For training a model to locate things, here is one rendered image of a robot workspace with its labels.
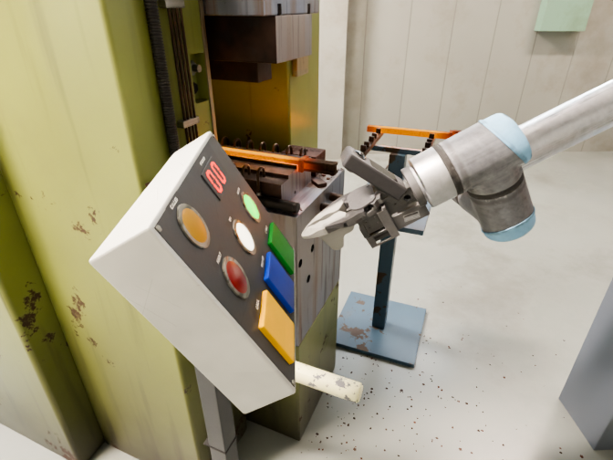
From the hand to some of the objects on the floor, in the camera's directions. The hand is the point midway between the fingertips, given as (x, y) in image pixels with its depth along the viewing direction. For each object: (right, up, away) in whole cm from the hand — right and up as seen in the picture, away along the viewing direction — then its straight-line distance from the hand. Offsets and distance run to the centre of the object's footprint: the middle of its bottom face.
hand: (306, 230), depth 71 cm
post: (-17, -96, +42) cm, 106 cm away
